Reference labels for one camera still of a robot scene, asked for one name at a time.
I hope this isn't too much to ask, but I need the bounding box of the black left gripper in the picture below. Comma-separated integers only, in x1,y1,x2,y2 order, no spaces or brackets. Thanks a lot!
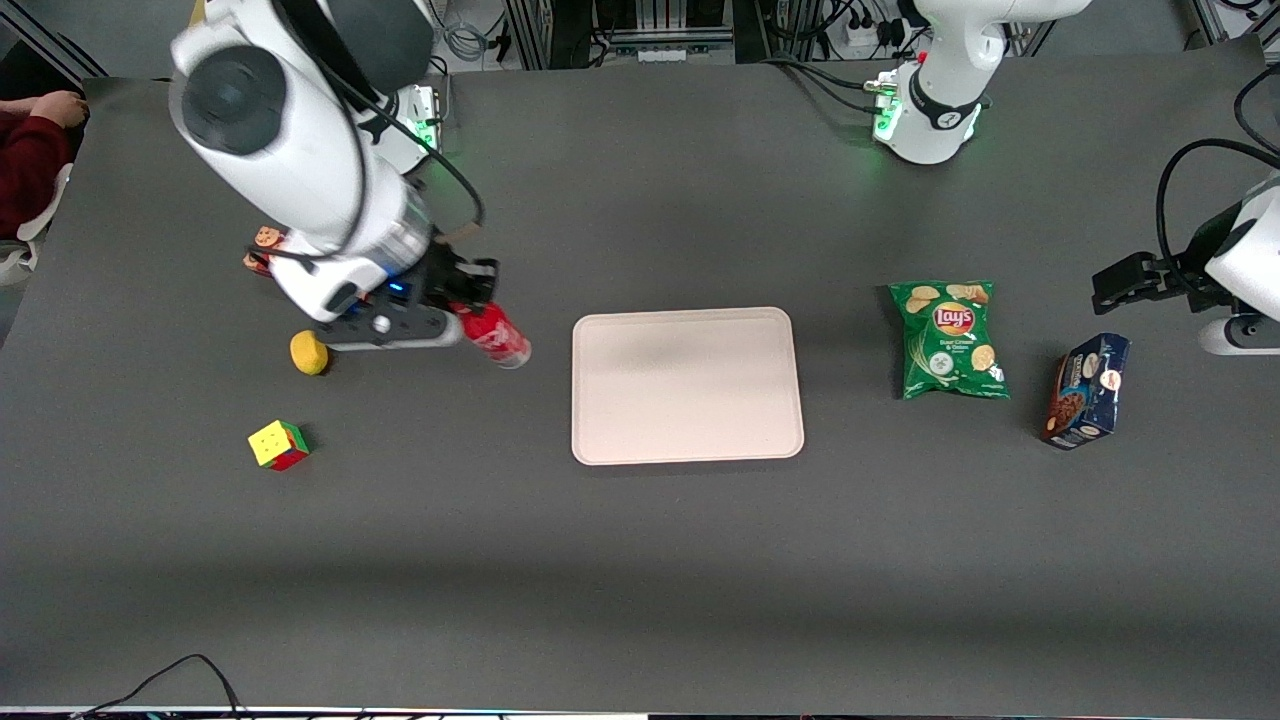
1091,215,1241,317

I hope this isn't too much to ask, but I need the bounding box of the black table edge cable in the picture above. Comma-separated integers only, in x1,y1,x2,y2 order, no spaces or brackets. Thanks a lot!
72,654,247,720

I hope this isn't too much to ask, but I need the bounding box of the black base cable bundle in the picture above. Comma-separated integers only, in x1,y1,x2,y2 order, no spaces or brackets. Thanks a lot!
765,55,901,117

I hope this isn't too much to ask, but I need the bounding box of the white chair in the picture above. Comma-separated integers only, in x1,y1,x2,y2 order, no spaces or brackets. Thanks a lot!
0,163,73,289

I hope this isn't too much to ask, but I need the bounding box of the yellow lemon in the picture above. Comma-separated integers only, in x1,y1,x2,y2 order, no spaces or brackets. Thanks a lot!
289,329,330,377

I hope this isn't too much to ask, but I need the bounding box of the red cookie box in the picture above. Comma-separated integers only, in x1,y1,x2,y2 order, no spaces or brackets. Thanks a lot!
242,225,293,280

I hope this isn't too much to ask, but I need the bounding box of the red coke bottle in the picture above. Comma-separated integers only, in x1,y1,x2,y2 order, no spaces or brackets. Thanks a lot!
453,300,533,370

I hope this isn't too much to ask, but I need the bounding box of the black thin cable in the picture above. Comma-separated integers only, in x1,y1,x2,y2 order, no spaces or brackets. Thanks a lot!
1233,63,1280,157

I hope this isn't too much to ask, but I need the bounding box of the bystander bare hand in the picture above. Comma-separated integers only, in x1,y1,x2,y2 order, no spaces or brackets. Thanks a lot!
28,90,90,130

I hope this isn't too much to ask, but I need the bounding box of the green Lay's chips bag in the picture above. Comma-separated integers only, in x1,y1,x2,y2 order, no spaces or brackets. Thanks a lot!
888,280,1011,402

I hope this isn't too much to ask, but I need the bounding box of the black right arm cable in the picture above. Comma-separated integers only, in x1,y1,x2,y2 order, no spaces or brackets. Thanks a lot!
300,0,487,263

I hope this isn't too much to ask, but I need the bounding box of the white power strip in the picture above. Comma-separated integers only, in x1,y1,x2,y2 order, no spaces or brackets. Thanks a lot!
843,10,903,53

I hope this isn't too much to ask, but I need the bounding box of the grey coiled cable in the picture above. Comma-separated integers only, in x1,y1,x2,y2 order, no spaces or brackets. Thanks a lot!
440,18,493,63

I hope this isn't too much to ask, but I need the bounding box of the black looping arm cable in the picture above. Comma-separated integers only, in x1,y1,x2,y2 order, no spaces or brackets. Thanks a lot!
1156,137,1280,293

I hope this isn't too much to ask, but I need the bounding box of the colourful puzzle cube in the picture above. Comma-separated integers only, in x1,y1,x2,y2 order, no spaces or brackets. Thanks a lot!
247,419,311,473

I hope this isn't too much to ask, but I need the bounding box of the beige plastic tray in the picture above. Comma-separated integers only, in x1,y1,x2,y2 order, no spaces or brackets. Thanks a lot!
570,306,806,467

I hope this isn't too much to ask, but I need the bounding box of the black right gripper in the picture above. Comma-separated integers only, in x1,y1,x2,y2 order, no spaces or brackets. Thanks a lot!
405,240,501,315

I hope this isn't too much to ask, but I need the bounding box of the dark blue cookie box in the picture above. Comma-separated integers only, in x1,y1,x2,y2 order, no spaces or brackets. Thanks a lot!
1039,332,1132,451

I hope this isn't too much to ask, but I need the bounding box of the red sleeved forearm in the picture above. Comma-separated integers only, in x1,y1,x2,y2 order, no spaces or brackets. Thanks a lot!
0,98,77,241

